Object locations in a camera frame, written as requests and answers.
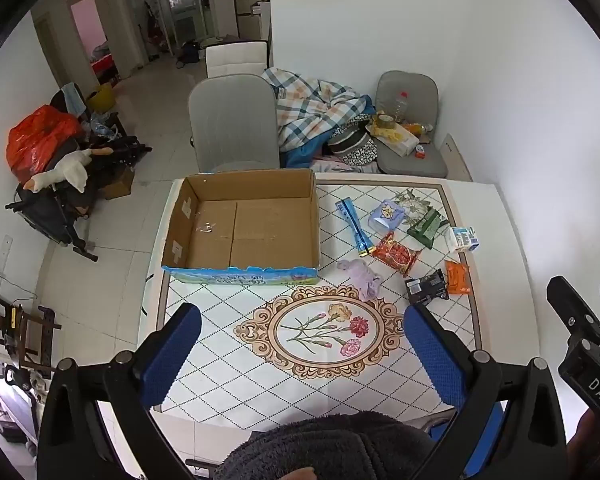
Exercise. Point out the yellow and white packet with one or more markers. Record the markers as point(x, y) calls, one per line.
point(397, 139)

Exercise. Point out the small red white packet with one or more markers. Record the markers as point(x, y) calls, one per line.
point(420, 152)

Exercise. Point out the wooden easel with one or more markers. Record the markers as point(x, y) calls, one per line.
point(17, 330)

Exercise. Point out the yellow bag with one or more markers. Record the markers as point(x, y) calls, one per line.
point(101, 99)

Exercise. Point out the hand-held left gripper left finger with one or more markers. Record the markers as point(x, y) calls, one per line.
point(167, 355)

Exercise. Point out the black snack packet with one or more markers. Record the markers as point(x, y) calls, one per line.
point(427, 287)

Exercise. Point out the black white patterned cloth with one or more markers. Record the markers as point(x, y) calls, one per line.
point(352, 145)

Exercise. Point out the grey office chair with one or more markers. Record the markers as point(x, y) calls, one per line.
point(232, 120)

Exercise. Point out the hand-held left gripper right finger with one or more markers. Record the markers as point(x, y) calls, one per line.
point(432, 355)

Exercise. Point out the white and blue carton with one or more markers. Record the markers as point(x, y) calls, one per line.
point(462, 239)

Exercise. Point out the plaid blanket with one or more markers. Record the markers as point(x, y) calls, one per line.
point(310, 110)

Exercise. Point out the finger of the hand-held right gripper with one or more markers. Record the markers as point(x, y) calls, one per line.
point(572, 310)

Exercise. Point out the clear plastic bottle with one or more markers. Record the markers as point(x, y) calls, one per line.
point(403, 107)

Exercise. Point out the red snack packet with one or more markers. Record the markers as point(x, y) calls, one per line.
point(395, 255)

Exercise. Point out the white chair back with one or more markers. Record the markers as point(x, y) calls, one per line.
point(235, 57)

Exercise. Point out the long blue snack packet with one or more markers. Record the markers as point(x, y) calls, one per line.
point(352, 225)

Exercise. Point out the green snack packet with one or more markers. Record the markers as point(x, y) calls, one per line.
point(427, 227)

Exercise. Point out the brown tape roll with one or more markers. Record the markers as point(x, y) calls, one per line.
point(383, 122)

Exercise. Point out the black folded stroller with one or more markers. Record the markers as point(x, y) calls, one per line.
point(47, 215)

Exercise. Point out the orange snack packet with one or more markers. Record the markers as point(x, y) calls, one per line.
point(457, 277)

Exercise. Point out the white goose plush toy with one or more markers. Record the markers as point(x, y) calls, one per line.
point(70, 170)

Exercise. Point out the light blue hanging cloth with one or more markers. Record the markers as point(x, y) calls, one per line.
point(75, 97)

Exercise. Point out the small brown cardboard box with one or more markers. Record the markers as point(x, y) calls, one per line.
point(120, 185)

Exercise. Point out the white leaning board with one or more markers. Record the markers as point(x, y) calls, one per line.
point(457, 157)

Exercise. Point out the light blue tissue pack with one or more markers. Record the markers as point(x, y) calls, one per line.
point(386, 217)

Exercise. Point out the grey cushioned chair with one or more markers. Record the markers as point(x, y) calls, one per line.
point(412, 160)

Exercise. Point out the orange plastic bag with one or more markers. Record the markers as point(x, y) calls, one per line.
point(37, 137)

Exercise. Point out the orange bottle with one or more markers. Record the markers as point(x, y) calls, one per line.
point(420, 129)

